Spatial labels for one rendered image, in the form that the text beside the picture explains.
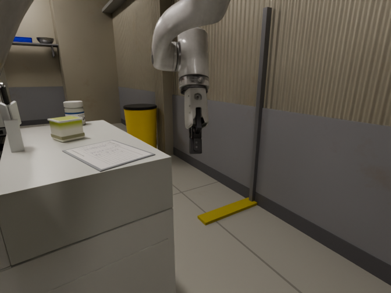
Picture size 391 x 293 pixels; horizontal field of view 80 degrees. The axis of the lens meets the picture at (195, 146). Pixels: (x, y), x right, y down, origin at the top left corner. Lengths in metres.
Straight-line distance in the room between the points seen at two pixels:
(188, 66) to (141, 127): 2.71
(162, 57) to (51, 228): 0.45
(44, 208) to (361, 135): 1.56
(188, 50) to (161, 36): 0.09
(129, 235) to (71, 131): 0.38
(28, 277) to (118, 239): 0.18
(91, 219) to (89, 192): 0.06
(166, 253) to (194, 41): 0.58
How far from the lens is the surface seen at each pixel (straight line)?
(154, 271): 0.74
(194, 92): 0.61
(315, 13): 1.87
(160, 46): 0.61
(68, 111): 1.05
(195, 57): 0.65
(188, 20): 0.57
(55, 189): 0.53
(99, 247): 0.62
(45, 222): 0.56
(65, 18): 6.10
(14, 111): 0.78
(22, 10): 0.21
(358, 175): 1.73
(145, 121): 3.30
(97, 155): 0.64
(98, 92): 6.07
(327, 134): 1.75
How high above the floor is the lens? 1.16
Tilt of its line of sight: 17 degrees down
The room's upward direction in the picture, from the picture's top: straight up
